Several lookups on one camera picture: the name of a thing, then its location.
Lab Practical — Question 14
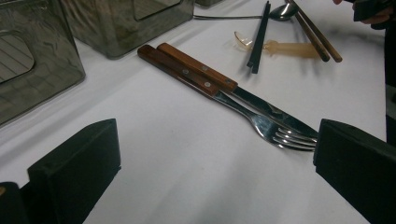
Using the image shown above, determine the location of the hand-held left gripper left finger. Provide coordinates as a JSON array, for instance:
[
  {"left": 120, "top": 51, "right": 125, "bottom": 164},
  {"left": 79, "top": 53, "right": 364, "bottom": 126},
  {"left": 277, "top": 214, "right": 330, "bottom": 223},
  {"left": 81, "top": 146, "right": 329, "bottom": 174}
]
[{"left": 19, "top": 118, "right": 122, "bottom": 224}]

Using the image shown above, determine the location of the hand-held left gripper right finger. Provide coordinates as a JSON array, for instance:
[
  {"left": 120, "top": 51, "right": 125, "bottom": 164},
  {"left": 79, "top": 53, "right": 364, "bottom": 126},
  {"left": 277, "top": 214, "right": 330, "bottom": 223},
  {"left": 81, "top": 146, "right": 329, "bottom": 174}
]
[{"left": 312, "top": 118, "right": 396, "bottom": 224}]

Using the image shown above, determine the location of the brown wooden chopstick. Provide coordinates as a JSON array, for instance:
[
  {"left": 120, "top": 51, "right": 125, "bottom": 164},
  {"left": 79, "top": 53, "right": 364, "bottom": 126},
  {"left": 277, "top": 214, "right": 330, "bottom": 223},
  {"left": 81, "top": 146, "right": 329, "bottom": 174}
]
[
  {"left": 284, "top": 0, "right": 331, "bottom": 63},
  {"left": 290, "top": 0, "right": 344, "bottom": 63}
]

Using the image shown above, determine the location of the long metal spoon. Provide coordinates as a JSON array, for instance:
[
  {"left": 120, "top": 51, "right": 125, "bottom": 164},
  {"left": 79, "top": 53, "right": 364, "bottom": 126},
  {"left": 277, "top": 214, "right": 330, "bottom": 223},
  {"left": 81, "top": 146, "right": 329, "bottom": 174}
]
[{"left": 192, "top": 2, "right": 300, "bottom": 22}]

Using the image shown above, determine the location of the smoked clear plastic bin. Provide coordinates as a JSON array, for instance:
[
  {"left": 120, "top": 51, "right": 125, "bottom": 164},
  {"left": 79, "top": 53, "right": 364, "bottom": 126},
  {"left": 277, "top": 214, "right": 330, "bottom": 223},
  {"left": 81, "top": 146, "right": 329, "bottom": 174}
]
[
  {"left": 0, "top": 0, "right": 87, "bottom": 127},
  {"left": 60, "top": 0, "right": 195, "bottom": 60}
]

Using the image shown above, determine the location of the black chopstick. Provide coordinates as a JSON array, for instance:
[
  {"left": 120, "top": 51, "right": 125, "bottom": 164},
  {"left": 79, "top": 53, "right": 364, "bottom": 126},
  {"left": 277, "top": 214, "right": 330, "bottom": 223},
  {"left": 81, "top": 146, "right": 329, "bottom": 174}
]
[
  {"left": 246, "top": 1, "right": 269, "bottom": 69},
  {"left": 251, "top": 0, "right": 272, "bottom": 75}
]

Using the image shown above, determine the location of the wooden-handled steel fork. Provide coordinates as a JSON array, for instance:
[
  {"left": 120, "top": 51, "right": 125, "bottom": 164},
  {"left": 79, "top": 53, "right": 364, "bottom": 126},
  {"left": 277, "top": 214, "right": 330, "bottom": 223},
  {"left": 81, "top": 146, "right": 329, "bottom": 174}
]
[{"left": 137, "top": 44, "right": 318, "bottom": 152}]

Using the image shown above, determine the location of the wooden-handled steel knife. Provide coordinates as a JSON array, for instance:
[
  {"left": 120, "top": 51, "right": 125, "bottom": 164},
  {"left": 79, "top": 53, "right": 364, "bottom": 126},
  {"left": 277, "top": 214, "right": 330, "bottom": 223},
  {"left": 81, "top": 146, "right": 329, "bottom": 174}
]
[{"left": 156, "top": 42, "right": 319, "bottom": 140}]

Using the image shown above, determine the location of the white table cover sheet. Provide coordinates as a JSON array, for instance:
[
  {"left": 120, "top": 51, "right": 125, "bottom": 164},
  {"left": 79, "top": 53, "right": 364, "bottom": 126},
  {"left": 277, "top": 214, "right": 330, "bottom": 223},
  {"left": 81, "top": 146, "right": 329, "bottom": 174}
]
[{"left": 0, "top": 0, "right": 389, "bottom": 224}]

